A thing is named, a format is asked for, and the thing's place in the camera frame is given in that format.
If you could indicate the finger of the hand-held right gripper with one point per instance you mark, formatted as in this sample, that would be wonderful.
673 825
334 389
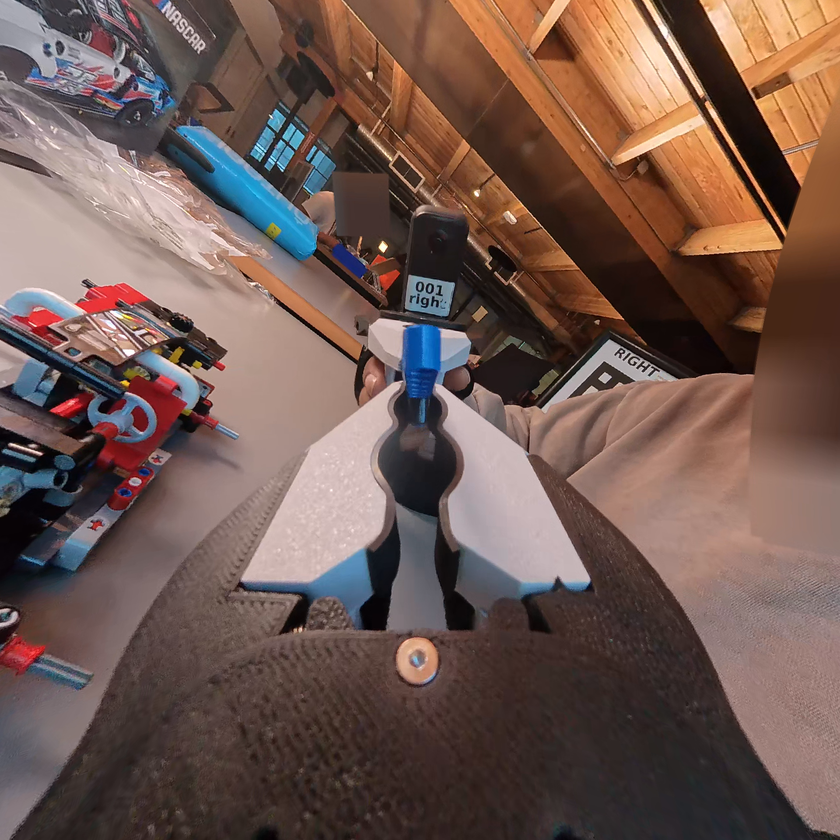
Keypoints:
387 344
453 351

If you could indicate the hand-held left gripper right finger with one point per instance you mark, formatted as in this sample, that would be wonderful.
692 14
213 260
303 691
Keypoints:
512 512

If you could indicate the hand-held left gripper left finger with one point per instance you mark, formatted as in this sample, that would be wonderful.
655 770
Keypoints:
315 512

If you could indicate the blue lego connector piece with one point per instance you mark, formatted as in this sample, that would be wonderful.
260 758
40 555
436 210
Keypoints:
420 354

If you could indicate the blue lego beam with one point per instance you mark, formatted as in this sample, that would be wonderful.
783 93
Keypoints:
418 410

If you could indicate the lego car model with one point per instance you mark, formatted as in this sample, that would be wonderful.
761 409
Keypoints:
131 407

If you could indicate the red grey lego axle piece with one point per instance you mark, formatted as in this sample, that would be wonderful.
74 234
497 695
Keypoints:
29 656

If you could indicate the lego set box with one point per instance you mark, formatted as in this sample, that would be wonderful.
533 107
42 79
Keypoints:
98 59

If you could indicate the person's right hand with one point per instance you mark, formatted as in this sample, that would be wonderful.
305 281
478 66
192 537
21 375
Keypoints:
375 382

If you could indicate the framed black white sign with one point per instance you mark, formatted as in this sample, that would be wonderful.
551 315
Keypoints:
610 374

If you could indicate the blue inflated bag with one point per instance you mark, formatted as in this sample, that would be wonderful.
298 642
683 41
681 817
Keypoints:
249 190

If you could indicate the clear plastic bags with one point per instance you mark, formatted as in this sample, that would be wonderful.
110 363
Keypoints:
131 177

